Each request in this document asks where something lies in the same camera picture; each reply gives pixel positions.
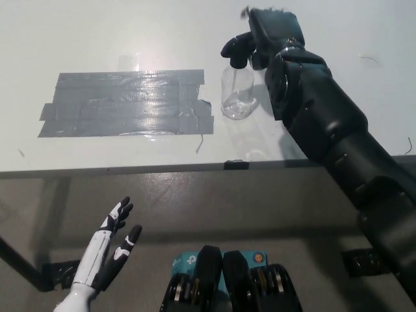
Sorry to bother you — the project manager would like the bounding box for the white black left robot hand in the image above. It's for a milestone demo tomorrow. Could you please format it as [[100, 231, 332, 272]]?
[[57, 196, 143, 312]]

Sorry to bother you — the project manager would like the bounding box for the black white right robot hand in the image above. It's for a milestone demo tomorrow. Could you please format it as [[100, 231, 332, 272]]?
[[240, 6, 306, 71]]

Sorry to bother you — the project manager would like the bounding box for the black trigger spray lid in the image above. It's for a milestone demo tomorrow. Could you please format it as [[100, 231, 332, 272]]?
[[220, 31, 257, 70]]

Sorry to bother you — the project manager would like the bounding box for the clear plastic bottle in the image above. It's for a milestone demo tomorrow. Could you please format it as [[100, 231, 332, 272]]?
[[220, 64, 256, 121]]

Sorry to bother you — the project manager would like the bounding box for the black robot body block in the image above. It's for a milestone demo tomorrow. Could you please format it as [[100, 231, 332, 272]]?
[[161, 245, 228, 312], [222, 250, 303, 312]]

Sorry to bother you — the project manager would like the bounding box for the black floor tape patch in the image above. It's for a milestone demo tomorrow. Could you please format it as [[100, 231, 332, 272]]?
[[40, 259, 82, 292], [340, 248, 391, 279]]

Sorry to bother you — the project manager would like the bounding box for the black table leg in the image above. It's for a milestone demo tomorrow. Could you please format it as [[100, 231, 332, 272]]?
[[0, 235, 46, 292]]

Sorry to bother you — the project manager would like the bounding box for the small black tape strip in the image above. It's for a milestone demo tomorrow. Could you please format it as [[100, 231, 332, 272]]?
[[224, 159, 250, 170]]

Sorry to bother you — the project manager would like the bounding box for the grey duct tape patch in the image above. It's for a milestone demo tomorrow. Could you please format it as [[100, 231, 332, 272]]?
[[37, 68, 215, 139]]

